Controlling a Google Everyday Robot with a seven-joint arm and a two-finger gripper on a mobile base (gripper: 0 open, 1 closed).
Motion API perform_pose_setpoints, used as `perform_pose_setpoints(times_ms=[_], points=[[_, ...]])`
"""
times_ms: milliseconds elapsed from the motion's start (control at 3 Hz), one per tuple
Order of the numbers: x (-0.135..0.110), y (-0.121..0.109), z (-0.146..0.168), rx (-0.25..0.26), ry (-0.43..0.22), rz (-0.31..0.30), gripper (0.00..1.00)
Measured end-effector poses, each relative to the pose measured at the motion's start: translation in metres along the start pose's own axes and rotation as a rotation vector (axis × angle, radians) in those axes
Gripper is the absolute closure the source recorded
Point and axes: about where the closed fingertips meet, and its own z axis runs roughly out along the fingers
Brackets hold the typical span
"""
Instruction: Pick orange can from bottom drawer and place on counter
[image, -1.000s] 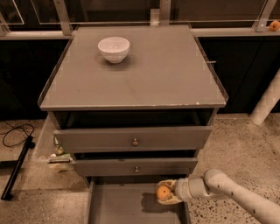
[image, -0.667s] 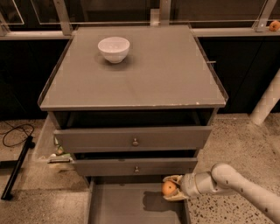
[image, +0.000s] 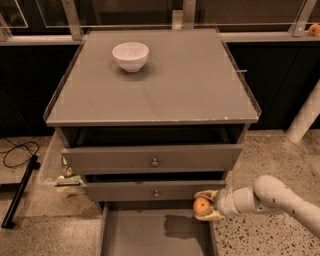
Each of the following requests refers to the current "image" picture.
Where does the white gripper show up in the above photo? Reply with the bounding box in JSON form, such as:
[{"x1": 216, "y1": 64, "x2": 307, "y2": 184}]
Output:
[{"x1": 194, "y1": 189, "x2": 240, "y2": 221}]

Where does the orange round fruit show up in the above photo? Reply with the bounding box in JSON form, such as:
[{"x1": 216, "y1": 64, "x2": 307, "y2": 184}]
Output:
[{"x1": 193, "y1": 197, "x2": 211, "y2": 215}]

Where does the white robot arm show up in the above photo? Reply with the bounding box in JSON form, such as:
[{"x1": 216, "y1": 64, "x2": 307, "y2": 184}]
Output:
[{"x1": 193, "y1": 175, "x2": 320, "y2": 239}]

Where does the grey top drawer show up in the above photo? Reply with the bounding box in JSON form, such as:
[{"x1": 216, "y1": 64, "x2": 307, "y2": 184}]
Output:
[{"x1": 62, "y1": 144, "x2": 242, "y2": 175}]

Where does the grey drawer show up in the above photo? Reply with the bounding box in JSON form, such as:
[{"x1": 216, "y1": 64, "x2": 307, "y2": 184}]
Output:
[
  {"x1": 62, "y1": 144, "x2": 242, "y2": 175},
  {"x1": 98, "y1": 201, "x2": 219, "y2": 256},
  {"x1": 84, "y1": 180, "x2": 226, "y2": 202}
]

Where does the grey bottom drawer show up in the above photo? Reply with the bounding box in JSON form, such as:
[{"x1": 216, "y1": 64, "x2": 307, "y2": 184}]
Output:
[{"x1": 98, "y1": 201, "x2": 219, "y2": 256}]

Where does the grey drawer cabinet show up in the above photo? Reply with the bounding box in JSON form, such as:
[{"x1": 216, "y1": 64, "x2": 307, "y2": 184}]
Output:
[{"x1": 43, "y1": 28, "x2": 262, "y2": 256}]

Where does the grey middle drawer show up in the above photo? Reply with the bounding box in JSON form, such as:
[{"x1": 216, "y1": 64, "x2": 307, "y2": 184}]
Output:
[{"x1": 84, "y1": 180, "x2": 226, "y2": 202}]

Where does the clear plastic bin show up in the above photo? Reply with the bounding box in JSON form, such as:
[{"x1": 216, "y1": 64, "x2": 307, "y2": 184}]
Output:
[{"x1": 38, "y1": 134, "x2": 83, "y2": 187}]

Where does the white ceramic bowl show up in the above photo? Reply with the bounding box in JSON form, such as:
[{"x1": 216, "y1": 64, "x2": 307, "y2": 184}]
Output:
[{"x1": 112, "y1": 42, "x2": 149, "y2": 73}]

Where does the orange fruit on ledge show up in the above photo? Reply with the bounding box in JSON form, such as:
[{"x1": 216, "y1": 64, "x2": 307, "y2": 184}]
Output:
[{"x1": 308, "y1": 23, "x2": 320, "y2": 36}]

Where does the black stand leg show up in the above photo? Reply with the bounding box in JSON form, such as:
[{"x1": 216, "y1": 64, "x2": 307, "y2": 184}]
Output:
[{"x1": 1, "y1": 155, "x2": 41, "y2": 229}]

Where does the white post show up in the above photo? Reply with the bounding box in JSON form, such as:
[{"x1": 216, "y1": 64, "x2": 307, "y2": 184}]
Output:
[{"x1": 286, "y1": 79, "x2": 320, "y2": 143}]

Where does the black cable on floor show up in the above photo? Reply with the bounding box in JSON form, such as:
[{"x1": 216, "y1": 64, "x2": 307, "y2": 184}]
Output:
[{"x1": 0, "y1": 137, "x2": 41, "y2": 169}]

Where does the metal railing frame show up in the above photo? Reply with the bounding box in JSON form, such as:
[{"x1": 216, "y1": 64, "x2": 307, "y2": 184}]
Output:
[{"x1": 0, "y1": 0, "x2": 320, "y2": 46}]

